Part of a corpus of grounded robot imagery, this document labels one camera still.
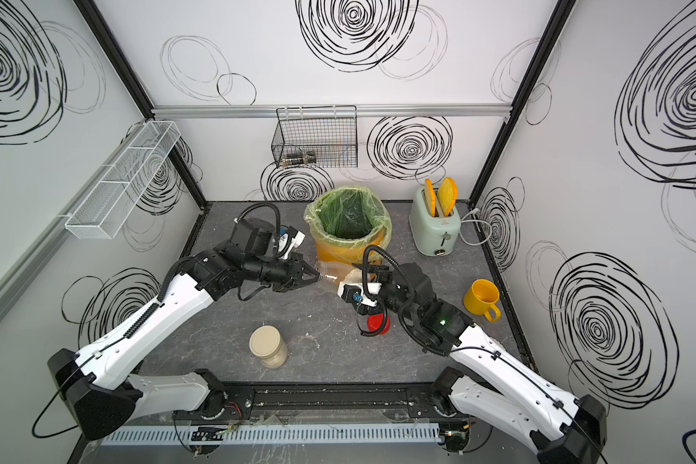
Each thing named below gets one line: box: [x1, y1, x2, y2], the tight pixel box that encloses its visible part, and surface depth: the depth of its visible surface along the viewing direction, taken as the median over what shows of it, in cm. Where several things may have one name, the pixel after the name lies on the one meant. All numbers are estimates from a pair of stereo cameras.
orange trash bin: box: [315, 232, 385, 280], surface depth 80 cm
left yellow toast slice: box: [424, 178, 436, 218], surface depth 96 cm
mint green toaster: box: [408, 186, 463, 258], surface depth 97 cm
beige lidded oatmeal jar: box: [248, 324, 289, 370], surface depth 74 cm
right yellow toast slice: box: [437, 177, 460, 217], surface depth 98 cm
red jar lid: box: [367, 313, 392, 336], surface depth 88 cm
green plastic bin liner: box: [303, 185, 393, 260], surface depth 87 cm
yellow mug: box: [463, 278, 501, 323], surface depth 87 cm
